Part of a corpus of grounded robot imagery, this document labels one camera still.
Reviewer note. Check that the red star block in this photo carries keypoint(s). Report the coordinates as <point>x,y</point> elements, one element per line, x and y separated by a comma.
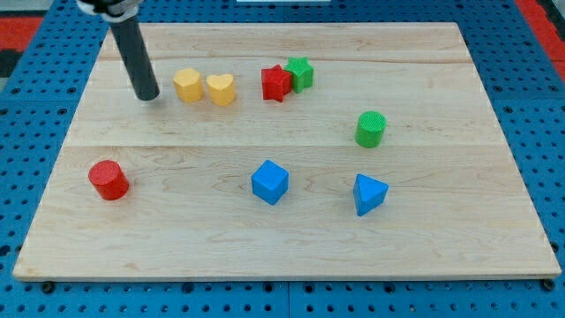
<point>275,82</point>

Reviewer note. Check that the red cylinder block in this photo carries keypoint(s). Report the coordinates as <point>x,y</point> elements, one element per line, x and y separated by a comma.
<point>108,180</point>

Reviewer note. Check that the blue cube block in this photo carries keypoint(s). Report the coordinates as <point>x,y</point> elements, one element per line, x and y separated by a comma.
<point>270,182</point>

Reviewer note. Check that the green cylinder block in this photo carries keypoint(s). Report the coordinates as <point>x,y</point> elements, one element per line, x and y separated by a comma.
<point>370,129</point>

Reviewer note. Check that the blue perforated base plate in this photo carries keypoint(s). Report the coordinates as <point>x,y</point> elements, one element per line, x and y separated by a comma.
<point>522,83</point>

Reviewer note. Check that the yellow heart block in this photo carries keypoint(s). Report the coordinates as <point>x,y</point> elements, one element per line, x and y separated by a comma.
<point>221,89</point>

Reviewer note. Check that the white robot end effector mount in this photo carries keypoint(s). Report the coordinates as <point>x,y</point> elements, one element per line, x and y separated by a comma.
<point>112,11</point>

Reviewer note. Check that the blue triangle block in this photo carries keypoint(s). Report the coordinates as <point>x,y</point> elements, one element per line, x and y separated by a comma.
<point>368,193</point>

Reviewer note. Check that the yellow hexagon block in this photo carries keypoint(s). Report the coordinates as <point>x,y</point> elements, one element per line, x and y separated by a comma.
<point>188,85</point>

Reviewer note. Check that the green star block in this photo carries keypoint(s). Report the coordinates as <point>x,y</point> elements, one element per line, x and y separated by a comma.
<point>301,73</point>

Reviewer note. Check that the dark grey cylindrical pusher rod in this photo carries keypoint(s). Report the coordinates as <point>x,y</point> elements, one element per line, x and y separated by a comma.
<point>137,63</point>

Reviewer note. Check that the light wooden board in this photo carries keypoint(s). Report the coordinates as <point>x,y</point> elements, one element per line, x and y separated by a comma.
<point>294,152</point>

